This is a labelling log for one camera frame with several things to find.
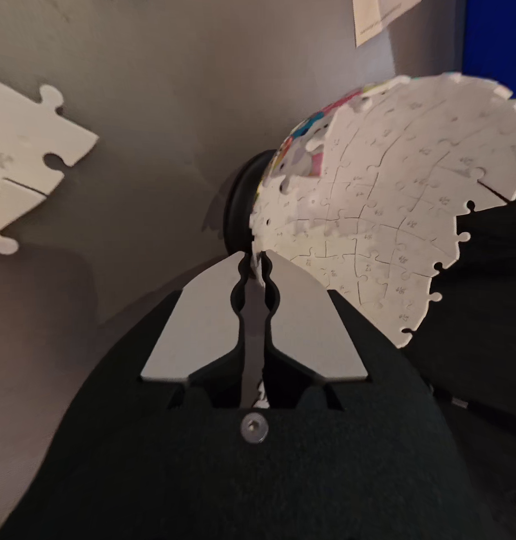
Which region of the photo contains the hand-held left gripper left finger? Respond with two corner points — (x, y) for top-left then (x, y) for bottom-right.
(142, 251), (253, 385)

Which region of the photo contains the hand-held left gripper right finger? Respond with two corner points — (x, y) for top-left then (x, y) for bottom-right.
(260, 251), (368, 385)

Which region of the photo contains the black ball stand ring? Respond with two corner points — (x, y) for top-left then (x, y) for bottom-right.
(223, 150), (280, 254)

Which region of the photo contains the partly built white puzzle ball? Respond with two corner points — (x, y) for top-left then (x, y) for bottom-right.
(250, 72), (516, 348)

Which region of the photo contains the puzzle pieces group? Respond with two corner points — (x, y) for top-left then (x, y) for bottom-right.
(0, 76), (100, 255)

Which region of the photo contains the printed instruction leaflet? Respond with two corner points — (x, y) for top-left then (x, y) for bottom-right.
(354, 0), (423, 47)

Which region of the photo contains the blue plastic bin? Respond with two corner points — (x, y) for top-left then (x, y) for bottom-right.
(463, 0), (516, 102)

